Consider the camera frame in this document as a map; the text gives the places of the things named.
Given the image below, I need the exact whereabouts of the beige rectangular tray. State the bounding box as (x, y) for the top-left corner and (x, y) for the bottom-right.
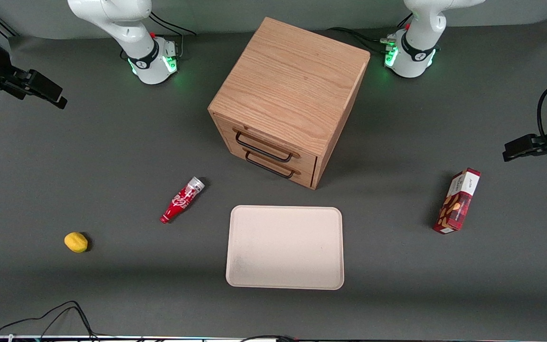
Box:
(226, 205), (345, 290)

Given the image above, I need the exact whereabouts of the red snack box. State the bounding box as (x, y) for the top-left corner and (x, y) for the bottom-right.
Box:
(433, 168), (481, 235)

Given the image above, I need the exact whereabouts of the yellow lemon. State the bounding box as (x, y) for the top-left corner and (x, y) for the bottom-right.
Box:
(64, 232), (89, 253)

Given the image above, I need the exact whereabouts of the wooden drawer cabinet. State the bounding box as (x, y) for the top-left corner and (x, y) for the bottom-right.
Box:
(208, 17), (371, 190)

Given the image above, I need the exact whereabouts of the black right base cable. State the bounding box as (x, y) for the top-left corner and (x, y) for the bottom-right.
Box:
(149, 11), (198, 37)

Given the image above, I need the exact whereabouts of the black base cable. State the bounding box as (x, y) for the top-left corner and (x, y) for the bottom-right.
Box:
(149, 11), (198, 37)
(326, 27), (389, 54)

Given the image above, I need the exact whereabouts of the wooden drawer front with handle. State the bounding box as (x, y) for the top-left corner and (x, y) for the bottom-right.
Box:
(212, 114), (319, 174)
(226, 142), (317, 190)

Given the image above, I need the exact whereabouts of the black left base cable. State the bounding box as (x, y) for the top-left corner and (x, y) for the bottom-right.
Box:
(326, 27), (389, 54)

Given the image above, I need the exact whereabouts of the long black floor cable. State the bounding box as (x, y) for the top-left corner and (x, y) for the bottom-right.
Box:
(0, 300), (99, 341)

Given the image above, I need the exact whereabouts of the black wire drawer handle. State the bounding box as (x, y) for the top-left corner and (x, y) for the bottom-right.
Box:
(235, 131), (295, 163)
(245, 152), (296, 180)

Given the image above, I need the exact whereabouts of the black cable at table edge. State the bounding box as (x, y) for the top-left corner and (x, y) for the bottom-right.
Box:
(239, 334), (299, 342)

